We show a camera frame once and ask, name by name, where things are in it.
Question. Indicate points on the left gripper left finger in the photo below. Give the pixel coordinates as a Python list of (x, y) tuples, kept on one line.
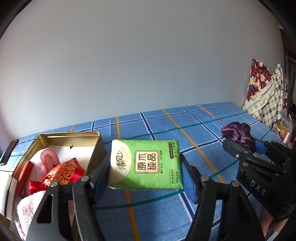
[(99, 179)]

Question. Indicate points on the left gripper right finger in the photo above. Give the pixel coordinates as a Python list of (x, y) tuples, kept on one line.
[(191, 179)]

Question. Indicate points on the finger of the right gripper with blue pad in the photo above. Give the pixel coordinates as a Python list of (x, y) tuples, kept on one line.
[(262, 147), (235, 149)]

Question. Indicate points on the dark purple scrunchie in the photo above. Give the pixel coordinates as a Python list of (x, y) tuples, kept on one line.
[(240, 134)]

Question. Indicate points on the green tissue pack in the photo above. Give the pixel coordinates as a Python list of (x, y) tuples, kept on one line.
[(145, 164)]

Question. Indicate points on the pink fluffy puff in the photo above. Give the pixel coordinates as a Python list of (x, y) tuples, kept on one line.
[(25, 209)]

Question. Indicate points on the white black sponge block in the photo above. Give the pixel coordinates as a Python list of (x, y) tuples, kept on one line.
[(7, 194)]

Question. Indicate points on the plastic bag with yellow item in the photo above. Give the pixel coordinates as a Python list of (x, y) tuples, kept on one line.
[(283, 128)]

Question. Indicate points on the white plaid cloth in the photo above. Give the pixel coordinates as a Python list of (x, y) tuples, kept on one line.
[(267, 105)]

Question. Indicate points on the gold metal tin box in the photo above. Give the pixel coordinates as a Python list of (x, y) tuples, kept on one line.
[(66, 212)]

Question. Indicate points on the blue plaid bed sheet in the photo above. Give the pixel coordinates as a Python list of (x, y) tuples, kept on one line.
[(167, 214)]

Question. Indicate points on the white pink rolled towel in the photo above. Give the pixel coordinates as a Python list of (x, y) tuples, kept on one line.
[(43, 161)]

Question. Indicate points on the red patterned pillow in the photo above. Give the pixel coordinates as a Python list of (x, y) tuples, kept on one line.
[(260, 76)]

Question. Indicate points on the black phone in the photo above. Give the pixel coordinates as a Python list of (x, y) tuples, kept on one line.
[(5, 157)]

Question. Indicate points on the red satin drawstring pouch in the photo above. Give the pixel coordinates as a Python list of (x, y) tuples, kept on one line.
[(65, 173)]

